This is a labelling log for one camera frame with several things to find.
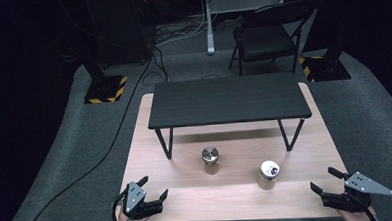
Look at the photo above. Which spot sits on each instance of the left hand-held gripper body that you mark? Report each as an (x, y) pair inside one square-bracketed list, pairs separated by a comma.
[(136, 201)]

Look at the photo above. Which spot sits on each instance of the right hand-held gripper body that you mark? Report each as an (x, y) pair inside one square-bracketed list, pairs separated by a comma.
[(354, 192)]

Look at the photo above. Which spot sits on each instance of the black metal-legged shelf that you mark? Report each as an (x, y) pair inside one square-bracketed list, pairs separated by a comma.
[(228, 100)]

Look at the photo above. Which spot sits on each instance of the person's right hand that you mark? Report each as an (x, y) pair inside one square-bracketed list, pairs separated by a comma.
[(357, 217)]

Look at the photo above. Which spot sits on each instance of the striped black stand base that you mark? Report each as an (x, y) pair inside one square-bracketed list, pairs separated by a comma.
[(105, 89), (325, 68)]

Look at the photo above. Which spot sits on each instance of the black folding chair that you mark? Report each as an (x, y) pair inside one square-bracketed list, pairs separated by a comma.
[(267, 37)]

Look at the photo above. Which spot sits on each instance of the large black case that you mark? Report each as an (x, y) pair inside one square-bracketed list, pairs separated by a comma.
[(120, 27)]

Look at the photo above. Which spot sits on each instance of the white metal stand leg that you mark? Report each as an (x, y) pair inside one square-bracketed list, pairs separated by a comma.
[(209, 23)]

